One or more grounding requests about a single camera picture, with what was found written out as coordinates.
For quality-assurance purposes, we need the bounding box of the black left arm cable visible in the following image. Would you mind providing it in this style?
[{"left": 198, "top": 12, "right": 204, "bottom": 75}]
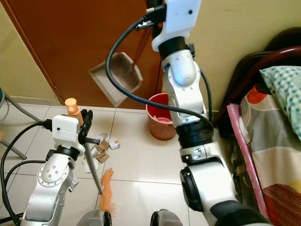
[{"left": 0, "top": 120, "right": 53, "bottom": 223}]

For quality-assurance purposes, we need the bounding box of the red plastic bucket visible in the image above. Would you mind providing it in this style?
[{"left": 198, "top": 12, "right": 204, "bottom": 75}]
[{"left": 146, "top": 93, "right": 182, "bottom": 141}]

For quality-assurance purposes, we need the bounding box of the robot right leg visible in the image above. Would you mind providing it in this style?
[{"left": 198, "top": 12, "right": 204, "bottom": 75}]
[{"left": 150, "top": 210, "right": 184, "bottom": 226}]

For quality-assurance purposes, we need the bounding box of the small white orange paper box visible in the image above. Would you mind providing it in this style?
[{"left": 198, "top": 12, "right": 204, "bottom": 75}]
[{"left": 107, "top": 137, "right": 120, "bottom": 150}]

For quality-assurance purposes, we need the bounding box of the brown wooden door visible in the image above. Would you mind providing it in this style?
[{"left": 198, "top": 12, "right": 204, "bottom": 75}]
[{"left": 1, "top": 0, "right": 165, "bottom": 107}]

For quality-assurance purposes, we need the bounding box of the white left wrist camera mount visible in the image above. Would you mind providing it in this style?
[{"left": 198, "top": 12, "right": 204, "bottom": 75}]
[{"left": 52, "top": 114, "right": 81, "bottom": 152}]

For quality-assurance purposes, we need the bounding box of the white paper scrap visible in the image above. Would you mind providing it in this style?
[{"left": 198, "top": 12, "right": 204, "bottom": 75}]
[{"left": 82, "top": 158, "right": 99, "bottom": 173}]

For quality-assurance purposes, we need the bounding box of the robot left leg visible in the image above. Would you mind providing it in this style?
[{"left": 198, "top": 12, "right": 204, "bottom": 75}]
[{"left": 78, "top": 210, "right": 113, "bottom": 226}]

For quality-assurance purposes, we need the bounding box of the orange bristle broom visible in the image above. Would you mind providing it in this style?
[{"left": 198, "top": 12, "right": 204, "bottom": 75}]
[{"left": 65, "top": 98, "right": 119, "bottom": 218}]

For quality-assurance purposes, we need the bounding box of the patterned bed cover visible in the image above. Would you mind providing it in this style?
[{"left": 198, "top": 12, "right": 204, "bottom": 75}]
[{"left": 216, "top": 85, "right": 301, "bottom": 226}]

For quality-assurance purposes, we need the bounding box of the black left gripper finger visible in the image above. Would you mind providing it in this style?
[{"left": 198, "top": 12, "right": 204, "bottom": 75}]
[{"left": 80, "top": 109, "right": 94, "bottom": 135}]

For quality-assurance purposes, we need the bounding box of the grey dustpan with red handle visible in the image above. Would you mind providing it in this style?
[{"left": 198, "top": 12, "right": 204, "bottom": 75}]
[{"left": 88, "top": 32, "right": 152, "bottom": 107}]

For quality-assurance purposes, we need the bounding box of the robot leg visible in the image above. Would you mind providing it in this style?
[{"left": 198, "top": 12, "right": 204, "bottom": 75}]
[
  {"left": 150, "top": 210, "right": 184, "bottom": 226},
  {"left": 78, "top": 210, "right": 113, "bottom": 226}
]

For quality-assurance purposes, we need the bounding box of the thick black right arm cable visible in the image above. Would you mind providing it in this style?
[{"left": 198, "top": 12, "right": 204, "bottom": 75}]
[{"left": 106, "top": 7, "right": 215, "bottom": 130}]

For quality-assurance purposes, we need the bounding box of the dark wooden headboard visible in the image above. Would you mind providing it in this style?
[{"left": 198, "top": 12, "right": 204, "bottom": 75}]
[{"left": 214, "top": 27, "right": 301, "bottom": 125}]

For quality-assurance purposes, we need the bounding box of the green chequered pillow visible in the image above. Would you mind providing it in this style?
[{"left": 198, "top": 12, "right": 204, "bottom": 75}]
[{"left": 260, "top": 65, "right": 301, "bottom": 137}]

